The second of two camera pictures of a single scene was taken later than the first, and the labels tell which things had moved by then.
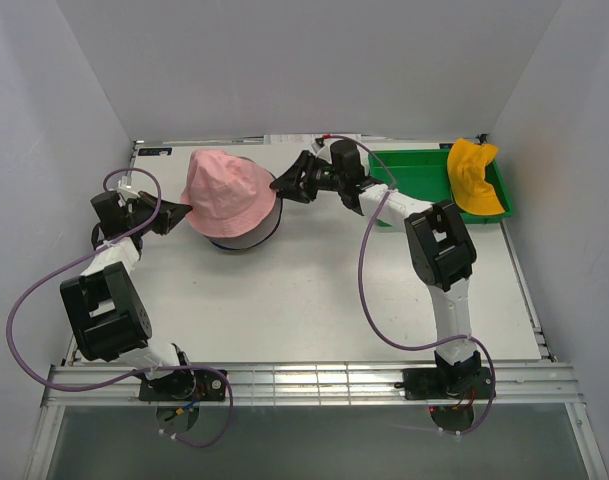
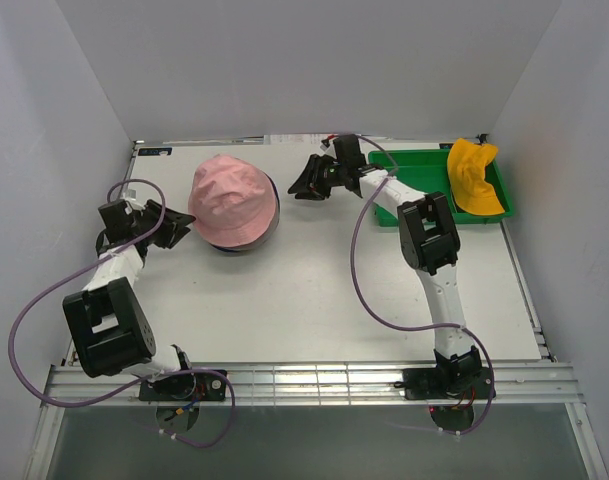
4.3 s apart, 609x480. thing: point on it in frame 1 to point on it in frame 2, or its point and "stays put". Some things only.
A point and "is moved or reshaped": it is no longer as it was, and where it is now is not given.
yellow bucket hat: [466, 162] stays put
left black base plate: [210, 386] stays put
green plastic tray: [423, 174] stays put
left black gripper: [169, 215] to [172, 234]
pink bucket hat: [229, 196] is moved or reshaped
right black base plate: [446, 383] stays put
